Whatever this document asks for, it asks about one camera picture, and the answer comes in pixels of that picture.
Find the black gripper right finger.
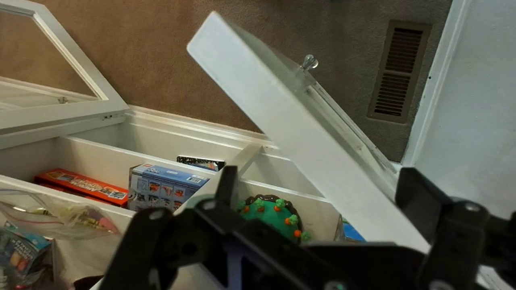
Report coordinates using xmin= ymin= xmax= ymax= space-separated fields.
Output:
xmin=395 ymin=167 xmax=453 ymax=251

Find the blue toy box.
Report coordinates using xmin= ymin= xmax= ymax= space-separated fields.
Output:
xmin=127 ymin=162 xmax=206 ymax=211

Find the green spiky toy ball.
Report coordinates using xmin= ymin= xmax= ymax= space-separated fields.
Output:
xmin=237 ymin=194 xmax=309 ymax=243

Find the white built-in shelf cabinet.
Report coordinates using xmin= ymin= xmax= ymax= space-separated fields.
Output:
xmin=0 ymin=106 xmax=340 ymax=241

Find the clear zip plastic bag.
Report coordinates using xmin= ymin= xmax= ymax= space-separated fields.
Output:
xmin=0 ymin=188 xmax=121 ymax=290

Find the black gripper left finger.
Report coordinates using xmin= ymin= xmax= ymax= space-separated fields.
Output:
xmin=214 ymin=165 xmax=237 ymax=207

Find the floor air vent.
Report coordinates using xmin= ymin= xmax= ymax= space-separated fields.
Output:
xmin=367 ymin=19 xmax=432 ymax=124

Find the black dark small box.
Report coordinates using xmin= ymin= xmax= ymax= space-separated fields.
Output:
xmin=175 ymin=154 xmax=225 ymax=170

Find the orange flat game box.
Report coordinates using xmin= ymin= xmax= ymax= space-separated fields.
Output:
xmin=34 ymin=169 xmax=129 ymax=207

